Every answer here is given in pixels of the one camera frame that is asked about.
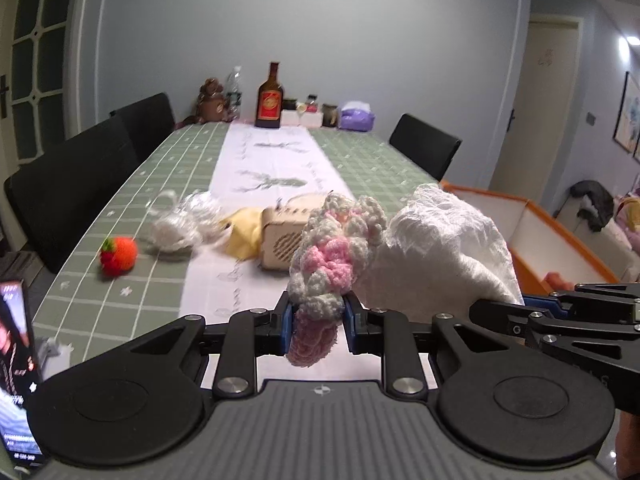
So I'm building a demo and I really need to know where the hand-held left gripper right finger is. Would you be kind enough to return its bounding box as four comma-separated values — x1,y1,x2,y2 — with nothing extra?
344,291,506,403

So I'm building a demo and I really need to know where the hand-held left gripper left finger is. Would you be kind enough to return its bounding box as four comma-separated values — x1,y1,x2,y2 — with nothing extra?
117,291,296,401

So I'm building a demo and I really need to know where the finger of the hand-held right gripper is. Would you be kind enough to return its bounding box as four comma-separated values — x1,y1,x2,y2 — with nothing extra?
522,282,640,326
469,299,640,361

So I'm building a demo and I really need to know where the orange storage box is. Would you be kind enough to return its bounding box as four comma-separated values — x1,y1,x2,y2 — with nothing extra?
440,180,622,297

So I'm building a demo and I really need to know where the pink white crochet flower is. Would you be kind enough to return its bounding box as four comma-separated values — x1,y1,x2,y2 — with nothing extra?
286,194,388,367

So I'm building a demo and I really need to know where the white soft towel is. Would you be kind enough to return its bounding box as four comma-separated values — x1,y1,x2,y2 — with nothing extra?
352,183,526,326

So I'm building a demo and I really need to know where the yellow cloth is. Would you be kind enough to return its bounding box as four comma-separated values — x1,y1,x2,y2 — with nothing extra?
220,206,266,261

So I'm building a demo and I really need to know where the clear plastic bag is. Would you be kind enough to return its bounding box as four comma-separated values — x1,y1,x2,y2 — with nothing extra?
145,190,226,253

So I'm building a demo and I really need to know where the person's right forearm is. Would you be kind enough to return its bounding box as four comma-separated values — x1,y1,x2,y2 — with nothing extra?
614,407,640,480

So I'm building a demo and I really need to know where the beige small radio speaker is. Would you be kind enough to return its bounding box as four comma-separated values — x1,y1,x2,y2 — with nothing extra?
260,192,331,273

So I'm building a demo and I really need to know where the beige sofa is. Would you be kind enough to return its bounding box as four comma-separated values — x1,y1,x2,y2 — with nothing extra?
555,195,640,281

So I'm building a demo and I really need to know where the black jacket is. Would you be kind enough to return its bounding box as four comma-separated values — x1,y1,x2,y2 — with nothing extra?
570,180,616,233

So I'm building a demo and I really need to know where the white table runner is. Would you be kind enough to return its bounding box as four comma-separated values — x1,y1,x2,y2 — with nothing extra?
177,122,361,326

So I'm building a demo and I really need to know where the red crochet strawberry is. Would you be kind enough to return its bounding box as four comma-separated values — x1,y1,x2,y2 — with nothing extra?
99,236,139,277

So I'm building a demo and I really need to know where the black chair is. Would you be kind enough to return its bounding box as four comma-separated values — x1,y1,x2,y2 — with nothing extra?
110,92,177,162
4,115,141,273
389,113,463,182

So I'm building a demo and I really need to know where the cream door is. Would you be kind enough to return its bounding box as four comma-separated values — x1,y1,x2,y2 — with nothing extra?
489,15,586,211

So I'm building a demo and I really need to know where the framed picture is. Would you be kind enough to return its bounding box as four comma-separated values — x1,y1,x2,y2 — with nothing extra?
612,71,640,163

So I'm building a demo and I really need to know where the purple tissue pack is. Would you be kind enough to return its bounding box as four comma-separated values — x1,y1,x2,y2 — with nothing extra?
338,101,377,132

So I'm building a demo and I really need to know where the green checked tablecloth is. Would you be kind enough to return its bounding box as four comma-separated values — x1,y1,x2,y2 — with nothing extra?
30,122,451,396

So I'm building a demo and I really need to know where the brown bottle red label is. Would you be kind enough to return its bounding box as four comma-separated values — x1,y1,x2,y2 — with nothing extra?
255,61,285,128

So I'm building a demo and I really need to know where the small white object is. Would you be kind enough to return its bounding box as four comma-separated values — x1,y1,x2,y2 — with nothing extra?
42,337,73,368

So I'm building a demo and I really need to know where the brown bear toy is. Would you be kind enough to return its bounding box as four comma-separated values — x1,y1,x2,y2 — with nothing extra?
182,78,233,126

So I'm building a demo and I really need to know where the clear water bottle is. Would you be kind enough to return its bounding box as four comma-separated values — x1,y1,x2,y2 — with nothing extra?
224,66,243,121

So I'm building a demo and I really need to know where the smartphone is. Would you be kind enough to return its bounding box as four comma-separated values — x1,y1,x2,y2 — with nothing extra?
0,279,47,472

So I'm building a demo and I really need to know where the glass panel door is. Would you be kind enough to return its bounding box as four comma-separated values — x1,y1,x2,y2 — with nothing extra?
0,0,81,171

